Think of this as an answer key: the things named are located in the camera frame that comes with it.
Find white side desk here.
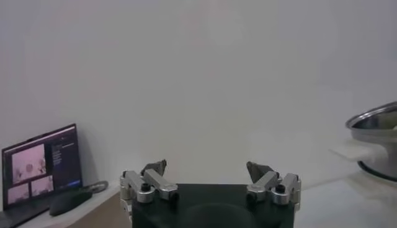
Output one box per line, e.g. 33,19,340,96
0,182,132,228

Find black computer mouse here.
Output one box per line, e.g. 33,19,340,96
48,189,94,217

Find black laptop pink windows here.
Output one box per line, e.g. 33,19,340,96
0,123,84,228

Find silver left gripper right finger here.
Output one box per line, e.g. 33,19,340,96
246,160,302,212

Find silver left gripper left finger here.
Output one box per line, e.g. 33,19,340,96
119,159,180,219

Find stainless steel steamer basket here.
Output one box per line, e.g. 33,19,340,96
329,101,397,183

